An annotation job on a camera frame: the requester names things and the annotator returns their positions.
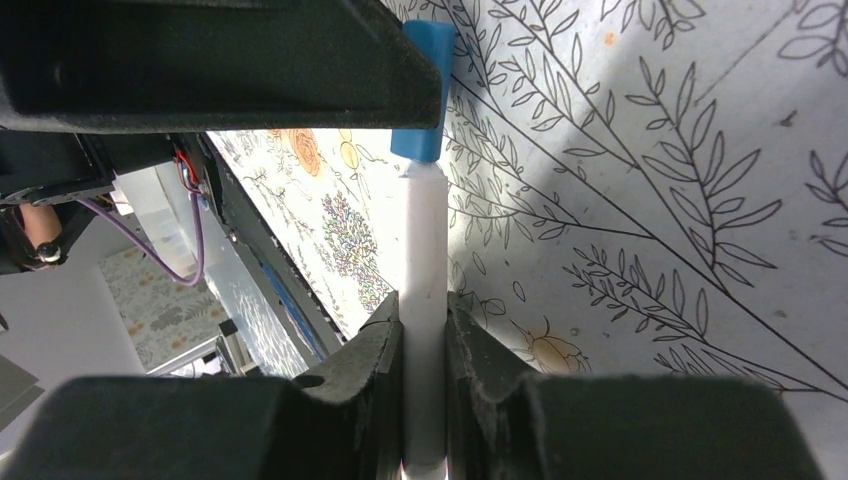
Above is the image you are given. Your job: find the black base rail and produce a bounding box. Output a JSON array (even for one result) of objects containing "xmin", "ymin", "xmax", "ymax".
[{"xmin": 193, "ymin": 133, "xmax": 344, "ymax": 366}]

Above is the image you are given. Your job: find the white pen blue tip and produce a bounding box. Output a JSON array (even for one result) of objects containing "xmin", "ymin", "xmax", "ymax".
[{"xmin": 398, "ymin": 162, "xmax": 448, "ymax": 479}]

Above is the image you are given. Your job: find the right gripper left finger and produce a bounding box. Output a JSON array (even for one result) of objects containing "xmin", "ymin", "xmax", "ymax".
[{"xmin": 2, "ymin": 294, "xmax": 403, "ymax": 479}]

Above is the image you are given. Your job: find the floral table mat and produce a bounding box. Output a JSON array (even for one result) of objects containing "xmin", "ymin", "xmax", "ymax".
[{"xmin": 208, "ymin": 0, "xmax": 848, "ymax": 480}]

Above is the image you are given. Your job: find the blue pen cap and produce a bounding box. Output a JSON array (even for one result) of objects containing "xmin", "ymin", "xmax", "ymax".
[{"xmin": 389, "ymin": 19, "xmax": 458, "ymax": 164}]

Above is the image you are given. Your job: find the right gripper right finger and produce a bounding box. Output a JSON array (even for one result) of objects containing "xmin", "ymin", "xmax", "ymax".
[{"xmin": 445, "ymin": 293, "xmax": 821, "ymax": 479}]

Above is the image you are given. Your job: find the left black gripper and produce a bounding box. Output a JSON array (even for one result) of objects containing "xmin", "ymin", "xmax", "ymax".
[{"xmin": 1, "ymin": 1, "xmax": 442, "ymax": 275}]

